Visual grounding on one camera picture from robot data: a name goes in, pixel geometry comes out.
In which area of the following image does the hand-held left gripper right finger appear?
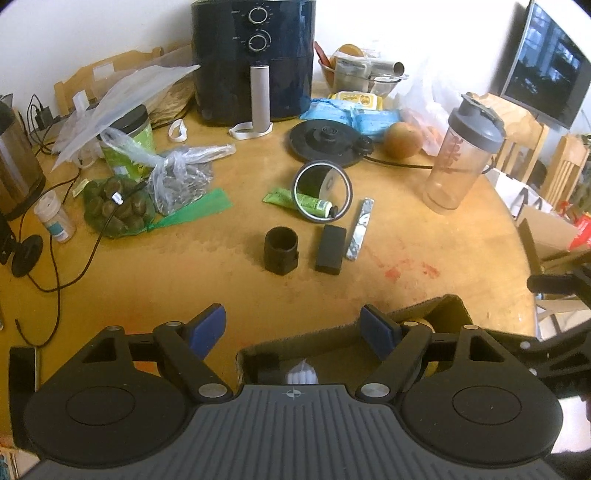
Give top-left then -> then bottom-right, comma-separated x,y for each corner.
355,304 -> 513,402

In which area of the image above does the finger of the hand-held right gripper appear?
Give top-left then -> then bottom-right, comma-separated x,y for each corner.
527,265 -> 591,298
489,323 -> 591,384

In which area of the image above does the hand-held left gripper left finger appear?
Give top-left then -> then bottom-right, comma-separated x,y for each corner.
69,304 -> 234,402

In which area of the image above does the cardboard box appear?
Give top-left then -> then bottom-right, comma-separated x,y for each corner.
235,294 -> 478,386

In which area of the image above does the cotton swab pack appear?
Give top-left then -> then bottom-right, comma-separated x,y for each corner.
286,360 -> 320,385

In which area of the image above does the black rectangular box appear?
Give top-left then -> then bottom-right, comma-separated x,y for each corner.
315,224 -> 348,275

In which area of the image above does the black hexagonal cup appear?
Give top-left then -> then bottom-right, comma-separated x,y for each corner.
264,226 -> 301,275

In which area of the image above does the silver foil sachet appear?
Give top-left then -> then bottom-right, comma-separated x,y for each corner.
344,198 -> 375,261

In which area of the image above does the round black-rimmed mirror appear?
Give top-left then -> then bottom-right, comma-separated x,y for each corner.
292,159 -> 355,224

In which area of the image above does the wooden desktop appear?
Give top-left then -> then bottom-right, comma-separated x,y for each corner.
0,92 -> 539,439

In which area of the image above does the red packet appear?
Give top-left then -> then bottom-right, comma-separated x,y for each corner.
570,217 -> 591,250

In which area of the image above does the white shopping bag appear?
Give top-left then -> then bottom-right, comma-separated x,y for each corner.
489,168 -> 555,217

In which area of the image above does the clear shaker bottle grey lid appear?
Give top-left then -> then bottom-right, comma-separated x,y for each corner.
424,92 -> 506,215

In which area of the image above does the green tube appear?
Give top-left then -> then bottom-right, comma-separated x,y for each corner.
262,187 -> 340,220

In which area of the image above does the small clear plastic bag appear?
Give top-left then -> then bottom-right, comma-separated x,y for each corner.
99,128 -> 237,217

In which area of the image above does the green net bag of nuts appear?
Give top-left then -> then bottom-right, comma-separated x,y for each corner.
82,178 -> 232,238

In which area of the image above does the small white bottle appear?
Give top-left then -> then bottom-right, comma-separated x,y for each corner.
33,190 -> 77,244

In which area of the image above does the brown round fruit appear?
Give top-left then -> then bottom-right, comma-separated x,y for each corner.
385,121 -> 424,158

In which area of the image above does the black kettle base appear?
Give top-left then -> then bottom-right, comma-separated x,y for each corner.
289,119 -> 375,168

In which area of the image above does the black desk stand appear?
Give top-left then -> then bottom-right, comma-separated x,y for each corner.
0,215 -> 44,278

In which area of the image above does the clear bag with orange contents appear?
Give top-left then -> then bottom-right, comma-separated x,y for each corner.
399,69 -> 462,155

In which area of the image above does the green jar with black lid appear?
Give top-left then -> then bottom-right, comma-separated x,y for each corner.
99,105 -> 155,183

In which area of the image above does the yellow wipes packet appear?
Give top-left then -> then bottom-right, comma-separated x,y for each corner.
328,91 -> 384,110

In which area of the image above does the steel electric kettle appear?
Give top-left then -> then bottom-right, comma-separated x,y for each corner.
0,95 -> 47,221

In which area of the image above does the large clear plastic bag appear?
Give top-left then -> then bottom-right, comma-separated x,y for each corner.
52,64 -> 202,171

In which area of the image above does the dark blue air fryer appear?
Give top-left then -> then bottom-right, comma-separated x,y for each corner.
191,0 -> 317,127

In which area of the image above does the foil roll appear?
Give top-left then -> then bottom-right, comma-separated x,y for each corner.
369,60 -> 407,77

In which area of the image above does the black power adapter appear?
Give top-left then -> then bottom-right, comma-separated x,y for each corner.
28,95 -> 61,139

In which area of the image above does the black charging cable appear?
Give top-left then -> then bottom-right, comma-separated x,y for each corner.
14,180 -> 148,346

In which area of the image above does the black kettle base cable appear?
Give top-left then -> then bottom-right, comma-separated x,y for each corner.
365,152 -> 495,174

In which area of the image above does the white flat plastic ring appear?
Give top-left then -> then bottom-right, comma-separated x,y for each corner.
228,121 -> 273,140

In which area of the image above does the wall television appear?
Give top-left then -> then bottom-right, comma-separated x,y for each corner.
501,0 -> 591,130

